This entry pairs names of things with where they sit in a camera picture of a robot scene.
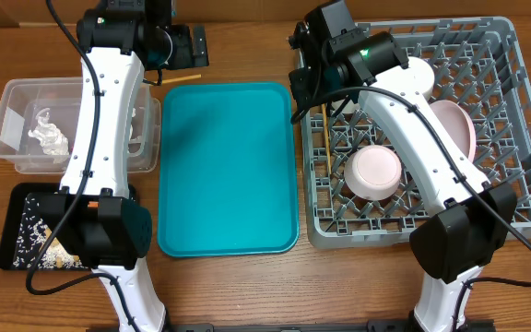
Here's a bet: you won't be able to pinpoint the wooden chopstick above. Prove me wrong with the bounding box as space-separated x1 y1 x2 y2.
321 104 333 177
161 74 202 85

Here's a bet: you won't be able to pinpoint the cream bowl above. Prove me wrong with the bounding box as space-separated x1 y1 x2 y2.
406 56 435 101

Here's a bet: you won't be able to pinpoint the small pink bowl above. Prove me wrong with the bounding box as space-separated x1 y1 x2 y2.
344 145 402 201

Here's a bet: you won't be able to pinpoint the grey dishwasher rack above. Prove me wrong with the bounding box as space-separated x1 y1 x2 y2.
297 16 531 250

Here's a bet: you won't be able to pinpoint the pink plate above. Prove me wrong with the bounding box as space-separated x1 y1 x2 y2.
430 100 477 161

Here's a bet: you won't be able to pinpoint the foil wrapper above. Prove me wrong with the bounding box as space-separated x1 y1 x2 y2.
28 109 69 156

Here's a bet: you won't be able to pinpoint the clear plastic waste bin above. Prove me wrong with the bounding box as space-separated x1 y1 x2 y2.
0 77 160 174

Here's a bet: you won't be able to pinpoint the rice and peanut scraps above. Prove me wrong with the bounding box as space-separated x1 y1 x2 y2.
11 193 88 270

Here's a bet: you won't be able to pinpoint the cream plastic cup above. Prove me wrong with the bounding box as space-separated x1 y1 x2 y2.
332 100 360 114

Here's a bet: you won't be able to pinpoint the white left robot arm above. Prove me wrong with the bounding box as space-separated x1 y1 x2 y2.
40 0 208 331

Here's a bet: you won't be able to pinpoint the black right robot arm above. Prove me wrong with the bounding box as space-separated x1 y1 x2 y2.
289 1 517 331

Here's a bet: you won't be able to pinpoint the black waste tray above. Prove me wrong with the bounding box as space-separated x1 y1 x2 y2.
0 183 59 270

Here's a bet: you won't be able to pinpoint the teal plastic tray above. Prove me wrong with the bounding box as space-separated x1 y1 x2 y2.
157 82 300 257

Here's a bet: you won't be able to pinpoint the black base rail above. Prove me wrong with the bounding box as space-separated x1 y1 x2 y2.
85 318 497 332

